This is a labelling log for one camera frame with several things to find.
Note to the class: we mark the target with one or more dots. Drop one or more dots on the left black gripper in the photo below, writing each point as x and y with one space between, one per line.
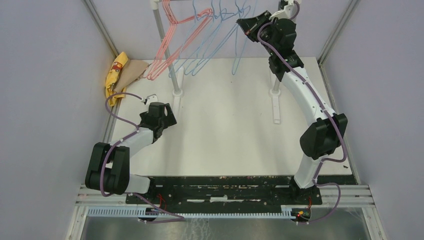
169 119

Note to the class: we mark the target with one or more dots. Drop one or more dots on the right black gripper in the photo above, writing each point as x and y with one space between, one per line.
250 25

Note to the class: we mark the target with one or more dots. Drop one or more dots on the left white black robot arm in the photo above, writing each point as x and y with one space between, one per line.
109 165

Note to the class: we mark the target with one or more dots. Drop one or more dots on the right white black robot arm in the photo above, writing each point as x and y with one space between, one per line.
323 140

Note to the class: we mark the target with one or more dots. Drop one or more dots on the left grey rack pole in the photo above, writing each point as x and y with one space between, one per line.
164 60

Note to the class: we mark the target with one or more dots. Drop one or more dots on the grey rack pole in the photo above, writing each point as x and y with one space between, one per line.
275 94
164 60

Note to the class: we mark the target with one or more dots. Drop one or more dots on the beige cloth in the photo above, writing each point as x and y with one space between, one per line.
132 71

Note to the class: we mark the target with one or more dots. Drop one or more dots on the right grey rack pole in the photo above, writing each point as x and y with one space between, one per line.
275 94

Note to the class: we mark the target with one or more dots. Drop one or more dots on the yellow printed cloth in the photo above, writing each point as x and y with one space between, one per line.
113 76

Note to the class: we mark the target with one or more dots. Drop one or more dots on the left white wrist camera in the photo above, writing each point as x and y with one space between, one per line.
153 98

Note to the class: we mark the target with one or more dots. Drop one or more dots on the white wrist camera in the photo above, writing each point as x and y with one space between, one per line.
153 98
287 9

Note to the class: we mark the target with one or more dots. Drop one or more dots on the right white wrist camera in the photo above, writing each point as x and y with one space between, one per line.
287 9

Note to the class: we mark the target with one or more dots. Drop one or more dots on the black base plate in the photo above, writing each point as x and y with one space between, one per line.
229 194

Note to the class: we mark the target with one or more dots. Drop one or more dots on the white slotted cable duct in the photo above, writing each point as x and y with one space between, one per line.
146 213

